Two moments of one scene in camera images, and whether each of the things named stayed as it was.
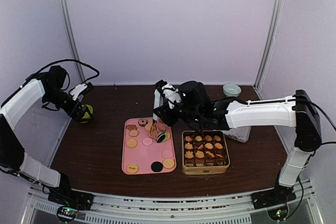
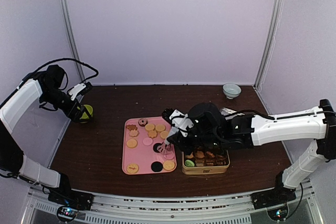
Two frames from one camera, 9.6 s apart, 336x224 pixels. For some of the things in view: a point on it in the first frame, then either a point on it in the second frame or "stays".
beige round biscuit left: [131, 143] stays
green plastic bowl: [86, 115] stays
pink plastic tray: [147, 147] stays
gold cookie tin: [205, 152] stays
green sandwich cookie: [166, 136] → [188, 162]
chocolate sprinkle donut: [143, 122] stays
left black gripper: [80, 111] stays
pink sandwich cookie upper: [147, 141] stays
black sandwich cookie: [160, 137] → [155, 147]
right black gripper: [165, 117] → [180, 143]
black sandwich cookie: [157, 166] stays
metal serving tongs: [157, 126] → [161, 148]
